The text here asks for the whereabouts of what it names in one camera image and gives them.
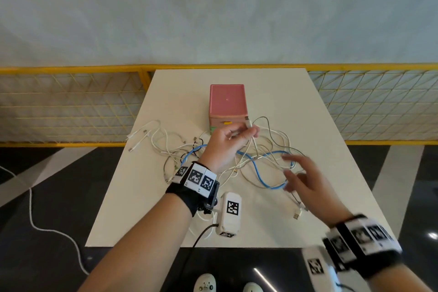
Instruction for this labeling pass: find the grey cable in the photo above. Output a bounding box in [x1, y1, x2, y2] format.
[253, 116, 305, 157]

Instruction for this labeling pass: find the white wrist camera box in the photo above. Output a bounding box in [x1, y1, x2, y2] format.
[302, 245, 343, 292]
[214, 192, 242, 240]

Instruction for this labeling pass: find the yellow mesh fence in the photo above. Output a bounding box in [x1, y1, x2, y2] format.
[0, 64, 438, 148]

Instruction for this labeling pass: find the person's left hand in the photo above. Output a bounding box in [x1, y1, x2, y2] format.
[198, 120, 261, 174]

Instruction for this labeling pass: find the pink and green drawer box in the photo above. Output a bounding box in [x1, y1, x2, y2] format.
[209, 84, 249, 135]

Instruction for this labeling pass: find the person's left forearm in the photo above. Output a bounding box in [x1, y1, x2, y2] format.
[77, 192, 194, 292]

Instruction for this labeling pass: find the white floor cord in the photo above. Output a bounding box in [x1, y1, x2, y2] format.
[0, 165, 89, 275]

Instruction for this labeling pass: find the blue cable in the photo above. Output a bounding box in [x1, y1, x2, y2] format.
[180, 144, 297, 190]

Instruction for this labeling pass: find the person's right forearm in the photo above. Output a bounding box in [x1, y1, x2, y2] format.
[369, 262, 433, 292]

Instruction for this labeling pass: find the person's right hand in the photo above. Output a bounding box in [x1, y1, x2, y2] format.
[281, 154, 353, 229]

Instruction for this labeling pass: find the black camera cable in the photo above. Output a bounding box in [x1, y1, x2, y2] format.
[177, 223, 219, 292]

